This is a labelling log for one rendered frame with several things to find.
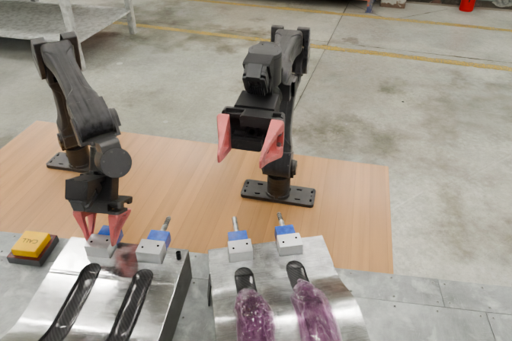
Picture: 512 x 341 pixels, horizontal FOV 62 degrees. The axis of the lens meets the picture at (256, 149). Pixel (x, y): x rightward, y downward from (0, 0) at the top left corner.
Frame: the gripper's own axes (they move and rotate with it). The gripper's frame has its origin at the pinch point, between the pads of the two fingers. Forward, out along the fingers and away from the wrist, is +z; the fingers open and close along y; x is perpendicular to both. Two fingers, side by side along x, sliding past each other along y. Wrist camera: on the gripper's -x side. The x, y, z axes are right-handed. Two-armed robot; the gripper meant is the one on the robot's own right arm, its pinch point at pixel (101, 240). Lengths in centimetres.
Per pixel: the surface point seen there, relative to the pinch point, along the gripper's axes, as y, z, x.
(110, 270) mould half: 4.0, 4.6, -3.8
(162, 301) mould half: 16.2, 7.6, -8.1
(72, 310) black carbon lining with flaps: 0.1, 9.9, -10.7
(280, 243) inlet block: 36.7, -0.8, 7.1
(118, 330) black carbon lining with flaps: 10.1, 11.4, -13.1
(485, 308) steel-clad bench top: 80, 9, 7
